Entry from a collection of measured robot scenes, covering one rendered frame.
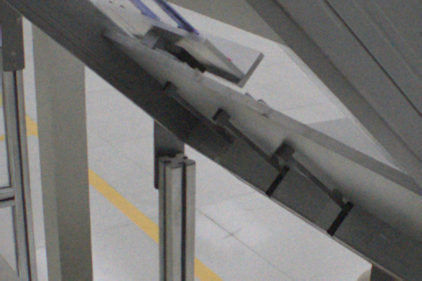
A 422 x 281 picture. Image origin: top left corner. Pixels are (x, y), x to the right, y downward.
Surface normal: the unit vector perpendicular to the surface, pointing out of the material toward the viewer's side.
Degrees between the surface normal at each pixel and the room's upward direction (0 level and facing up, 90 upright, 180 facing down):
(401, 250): 47
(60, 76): 90
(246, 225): 0
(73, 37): 90
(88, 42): 90
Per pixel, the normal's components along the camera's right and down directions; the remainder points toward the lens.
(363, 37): 0.59, 0.33
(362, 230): -0.56, -0.50
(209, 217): 0.05, -0.93
